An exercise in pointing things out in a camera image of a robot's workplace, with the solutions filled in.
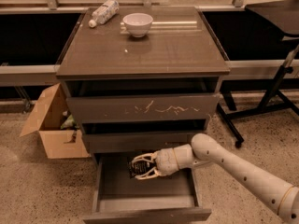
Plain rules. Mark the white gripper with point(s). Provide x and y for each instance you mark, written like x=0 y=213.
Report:
x=165 y=162

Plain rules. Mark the black rxbar chocolate wrapper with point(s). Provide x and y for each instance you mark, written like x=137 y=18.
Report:
x=139 y=168

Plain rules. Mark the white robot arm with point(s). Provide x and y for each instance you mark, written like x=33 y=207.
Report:
x=279 y=196

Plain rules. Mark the grey middle drawer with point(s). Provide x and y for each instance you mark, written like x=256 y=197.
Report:
x=127 y=142

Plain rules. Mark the grey open bottom drawer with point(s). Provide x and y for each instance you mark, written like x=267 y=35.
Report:
x=120 y=199

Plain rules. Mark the grey top drawer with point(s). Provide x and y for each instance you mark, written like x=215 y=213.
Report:
x=142 y=108

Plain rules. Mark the grey drawer cabinet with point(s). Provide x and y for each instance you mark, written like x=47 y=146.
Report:
x=178 y=56

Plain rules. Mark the green trash in box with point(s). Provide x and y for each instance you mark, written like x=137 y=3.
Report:
x=69 y=122

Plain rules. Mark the open cardboard box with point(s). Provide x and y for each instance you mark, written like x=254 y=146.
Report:
x=46 y=119

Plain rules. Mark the white ceramic bowl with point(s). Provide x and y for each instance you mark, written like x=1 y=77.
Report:
x=137 y=24

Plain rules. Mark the clear plastic water bottle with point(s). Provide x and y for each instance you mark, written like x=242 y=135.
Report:
x=104 y=13

